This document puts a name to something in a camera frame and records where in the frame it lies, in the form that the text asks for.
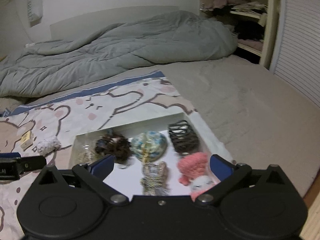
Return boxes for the white wall pouch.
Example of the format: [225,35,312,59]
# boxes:
[27,0,43,27]

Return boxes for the black lattice hair clip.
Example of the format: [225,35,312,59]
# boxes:
[168,120,200,155]

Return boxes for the blue patterned scrunchie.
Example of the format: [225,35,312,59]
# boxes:
[130,131,168,163]

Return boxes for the white slatted radiator panel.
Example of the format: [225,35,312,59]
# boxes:
[270,0,319,105]

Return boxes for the white headboard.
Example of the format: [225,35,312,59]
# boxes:
[50,5,179,41]

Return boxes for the cream bedside shelf right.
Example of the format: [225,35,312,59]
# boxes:
[199,0,280,68]

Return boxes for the white grey yarn ball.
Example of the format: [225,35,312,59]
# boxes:
[37,137,61,156]

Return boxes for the white storage box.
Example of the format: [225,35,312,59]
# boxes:
[69,112,233,199]

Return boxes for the dark brown fuzzy scrunchie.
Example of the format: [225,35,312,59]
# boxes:
[94,133,131,163]

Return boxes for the cartoon bear printed cloth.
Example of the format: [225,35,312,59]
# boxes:
[0,70,201,240]

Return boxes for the pink crochet doll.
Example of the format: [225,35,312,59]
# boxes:
[177,152,216,202]

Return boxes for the clear crystal hair accessory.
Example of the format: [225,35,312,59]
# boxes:
[75,144,100,164]

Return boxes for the yellow tissue pack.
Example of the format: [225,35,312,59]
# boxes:
[20,131,33,151]

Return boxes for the beige bed sheet mattress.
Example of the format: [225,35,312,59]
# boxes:
[24,54,320,198]

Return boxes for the grey green quilt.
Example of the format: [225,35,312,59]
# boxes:
[1,10,238,98]

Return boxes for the beige fluffy blanket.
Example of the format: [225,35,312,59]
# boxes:
[0,96,27,116]

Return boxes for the braided rope tassel bundle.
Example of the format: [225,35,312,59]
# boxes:
[140,161,169,196]

